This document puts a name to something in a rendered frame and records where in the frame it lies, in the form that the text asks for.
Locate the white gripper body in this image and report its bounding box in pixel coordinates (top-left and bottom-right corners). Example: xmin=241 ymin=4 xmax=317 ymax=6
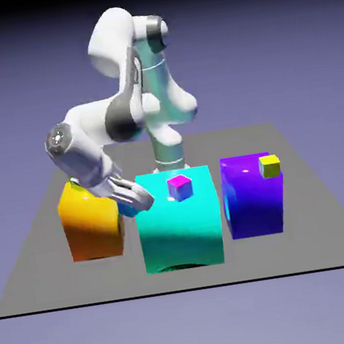
xmin=104 ymin=169 xmax=157 ymax=217

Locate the small blue cube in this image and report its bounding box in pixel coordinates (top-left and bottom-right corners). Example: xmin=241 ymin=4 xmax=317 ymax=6
xmin=116 ymin=199 xmax=141 ymax=220

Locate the large cyan box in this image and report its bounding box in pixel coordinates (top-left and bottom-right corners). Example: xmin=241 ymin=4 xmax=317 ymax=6
xmin=129 ymin=164 xmax=229 ymax=276

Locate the small magenta cube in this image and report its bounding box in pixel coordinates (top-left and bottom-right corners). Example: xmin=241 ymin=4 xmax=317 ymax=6
xmin=166 ymin=173 xmax=195 ymax=204

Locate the large purple box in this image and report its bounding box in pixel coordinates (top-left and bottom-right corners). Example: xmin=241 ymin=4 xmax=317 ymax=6
xmin=217 ymin=149 xmax=292 ymax=241

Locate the small yellow cube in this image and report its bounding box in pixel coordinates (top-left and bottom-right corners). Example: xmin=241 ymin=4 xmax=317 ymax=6
xmin=256 ymin=153 xmax=283 ymax=180

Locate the large orange box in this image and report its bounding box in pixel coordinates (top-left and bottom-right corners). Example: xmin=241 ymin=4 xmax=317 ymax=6
xmin=53 ymin=173 xmax=130 ymax=265

